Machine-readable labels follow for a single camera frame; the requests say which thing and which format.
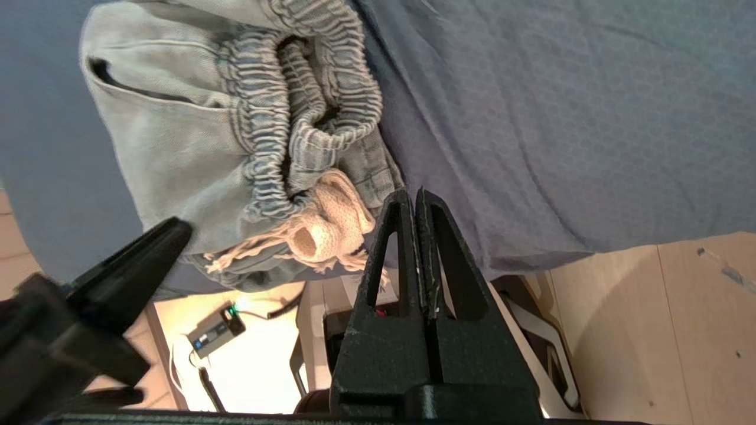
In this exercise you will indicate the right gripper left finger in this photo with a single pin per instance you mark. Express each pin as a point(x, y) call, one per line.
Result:
point(384, 360)

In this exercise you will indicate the grey power adapter box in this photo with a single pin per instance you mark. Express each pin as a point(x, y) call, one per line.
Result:
point(217, 330)

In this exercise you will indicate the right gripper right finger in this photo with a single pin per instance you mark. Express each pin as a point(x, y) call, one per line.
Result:
point(484, 360)

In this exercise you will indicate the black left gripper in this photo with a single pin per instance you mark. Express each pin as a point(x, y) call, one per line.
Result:
point(53, 348)

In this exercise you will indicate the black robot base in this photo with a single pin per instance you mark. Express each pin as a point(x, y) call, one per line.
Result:
point(549, 348)

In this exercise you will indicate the blue bed sheet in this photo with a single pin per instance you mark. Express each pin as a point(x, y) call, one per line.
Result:
point(561, 118)

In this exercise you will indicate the light blue denim shorts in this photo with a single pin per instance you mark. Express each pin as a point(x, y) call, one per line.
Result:
point(189, 130)

